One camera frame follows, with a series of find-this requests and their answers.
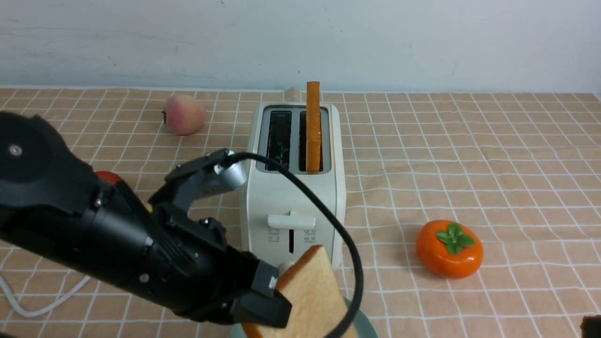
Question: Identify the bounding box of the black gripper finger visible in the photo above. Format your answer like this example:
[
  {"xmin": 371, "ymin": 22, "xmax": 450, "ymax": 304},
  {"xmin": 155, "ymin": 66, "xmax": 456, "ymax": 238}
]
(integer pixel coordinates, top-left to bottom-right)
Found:
[{"xmin": 251, "ymin": 260, "xmax": 279, "ymax": 298}]

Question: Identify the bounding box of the orange persimmon with green leaf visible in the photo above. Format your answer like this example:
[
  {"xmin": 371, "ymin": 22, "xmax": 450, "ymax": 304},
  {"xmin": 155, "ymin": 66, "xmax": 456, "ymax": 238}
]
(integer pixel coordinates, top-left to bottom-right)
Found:
[{"xmin": 415, "ymin": 220, "xmax": 484, "ymax": 279}]

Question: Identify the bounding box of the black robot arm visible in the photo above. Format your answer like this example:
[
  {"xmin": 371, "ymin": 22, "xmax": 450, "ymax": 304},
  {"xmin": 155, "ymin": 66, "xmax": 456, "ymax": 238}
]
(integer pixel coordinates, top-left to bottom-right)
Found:
[{"xmin": 0, "ymin": 111, "xmax": 292, "ymax": 329}]

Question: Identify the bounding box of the white power cord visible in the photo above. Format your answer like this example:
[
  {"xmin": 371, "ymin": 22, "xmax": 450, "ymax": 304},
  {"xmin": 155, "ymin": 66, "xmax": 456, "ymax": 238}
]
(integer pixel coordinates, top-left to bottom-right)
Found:
[{"xmin": 0, "ymin": 272, "xmax": 92, "ymax": 318}]

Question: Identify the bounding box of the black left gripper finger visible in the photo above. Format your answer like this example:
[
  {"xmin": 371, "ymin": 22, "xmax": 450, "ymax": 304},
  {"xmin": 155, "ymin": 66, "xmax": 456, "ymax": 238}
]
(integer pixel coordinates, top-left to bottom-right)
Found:
[{"xmin": 229, "ymin": 291, "xmax": 293, "ymax": 329}]

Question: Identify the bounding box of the white two-slot toaster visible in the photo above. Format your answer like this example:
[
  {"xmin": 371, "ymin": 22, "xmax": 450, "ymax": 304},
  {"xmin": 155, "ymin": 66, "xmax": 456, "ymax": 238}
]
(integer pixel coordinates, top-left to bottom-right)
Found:
[{"xmin": 239, "ymin": 102, "xmax": 347, "ymax": 271}]

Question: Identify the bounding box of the pink peach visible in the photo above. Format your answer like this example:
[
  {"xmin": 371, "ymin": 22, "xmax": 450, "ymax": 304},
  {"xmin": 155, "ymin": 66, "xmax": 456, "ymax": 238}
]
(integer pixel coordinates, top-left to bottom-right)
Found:
[{"xmin": 162, "ymin": 94, "xmax": 208, "ymax": 136}]

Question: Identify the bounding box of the light blue plate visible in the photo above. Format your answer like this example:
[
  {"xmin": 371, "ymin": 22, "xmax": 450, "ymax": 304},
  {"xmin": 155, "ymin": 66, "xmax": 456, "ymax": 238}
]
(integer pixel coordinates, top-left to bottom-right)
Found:
[{"xmin": 230, "ymin": 288, "xmax": 378, "ymax": 338}]

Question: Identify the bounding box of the black camera cable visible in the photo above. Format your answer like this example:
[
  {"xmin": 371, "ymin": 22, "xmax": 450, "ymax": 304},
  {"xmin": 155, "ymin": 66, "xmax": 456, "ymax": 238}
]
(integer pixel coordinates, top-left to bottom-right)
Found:
[{"xmin": 220, "ymin": 152, "xmax": 364, "ymax": 338}]

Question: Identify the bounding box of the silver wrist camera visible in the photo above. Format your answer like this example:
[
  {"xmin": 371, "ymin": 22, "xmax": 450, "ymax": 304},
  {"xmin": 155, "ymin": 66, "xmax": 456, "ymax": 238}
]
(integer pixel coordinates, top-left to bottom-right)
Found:
[{"xmin": 148, "ymin": 148, "xmax": 247, "ymax": 211}]

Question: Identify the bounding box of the red apple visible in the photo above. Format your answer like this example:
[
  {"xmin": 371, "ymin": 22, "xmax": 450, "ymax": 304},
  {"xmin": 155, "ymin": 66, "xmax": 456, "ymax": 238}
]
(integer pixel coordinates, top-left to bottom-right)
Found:
[{"xmin": 96, "ymin": 171, "xmax": 122, "ymax": 185}]

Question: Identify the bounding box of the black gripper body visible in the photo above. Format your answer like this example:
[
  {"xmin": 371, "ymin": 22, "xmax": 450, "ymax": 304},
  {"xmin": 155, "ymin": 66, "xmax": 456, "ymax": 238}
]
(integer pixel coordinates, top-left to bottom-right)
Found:
[{"xmin": 115, "ymin": 179, "xmax": 258, "ymax": 324}]

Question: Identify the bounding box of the toast slice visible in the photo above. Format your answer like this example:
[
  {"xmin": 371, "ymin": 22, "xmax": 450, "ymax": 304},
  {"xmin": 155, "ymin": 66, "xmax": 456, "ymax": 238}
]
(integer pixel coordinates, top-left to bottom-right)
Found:
[
  {"xmin": 242, "ymin": 245, "xmax": 347, "ymax": 338},
  {"xmin": 306, "ymin": 81, "xmax": 322, "ymax": 173}
]

